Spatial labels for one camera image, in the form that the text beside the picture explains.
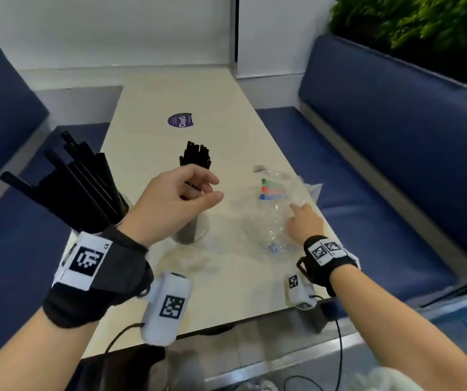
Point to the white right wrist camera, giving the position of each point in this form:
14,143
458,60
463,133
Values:
298,291

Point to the blue upholstered bench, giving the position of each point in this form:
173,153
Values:
400,150
1,199

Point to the green marker pen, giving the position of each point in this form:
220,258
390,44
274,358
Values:
271,183

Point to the round purple sticker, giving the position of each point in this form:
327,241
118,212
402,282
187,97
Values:
180,120

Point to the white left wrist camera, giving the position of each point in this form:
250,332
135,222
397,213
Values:
168,307

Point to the red marker pen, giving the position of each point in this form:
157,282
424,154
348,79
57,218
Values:
272,190

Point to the person's left hand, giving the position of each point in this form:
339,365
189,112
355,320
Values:
164,203

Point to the blue marker pen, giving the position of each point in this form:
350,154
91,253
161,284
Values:
269,196

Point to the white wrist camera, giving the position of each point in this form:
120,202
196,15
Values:
168,307
298,291

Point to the person's right hand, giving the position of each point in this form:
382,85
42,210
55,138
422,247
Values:
307,223

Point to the person's left thumb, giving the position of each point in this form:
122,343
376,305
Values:
209,200

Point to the small bunch of black straws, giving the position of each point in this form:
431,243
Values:
196,156

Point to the white cloth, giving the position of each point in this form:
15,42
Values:
380,380

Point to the clear plastic bag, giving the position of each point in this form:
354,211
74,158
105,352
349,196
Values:
272,215

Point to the green leafy plant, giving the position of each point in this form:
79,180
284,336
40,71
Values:
416,24

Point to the person's right thumb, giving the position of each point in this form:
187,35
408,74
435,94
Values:
290,228

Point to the person's left forearm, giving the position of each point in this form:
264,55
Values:
25,354

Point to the clear glass cup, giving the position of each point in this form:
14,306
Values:
195,230

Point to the person's right forearm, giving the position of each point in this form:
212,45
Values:
404,329

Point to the large bunch of black straws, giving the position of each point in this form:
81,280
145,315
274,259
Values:
78,183

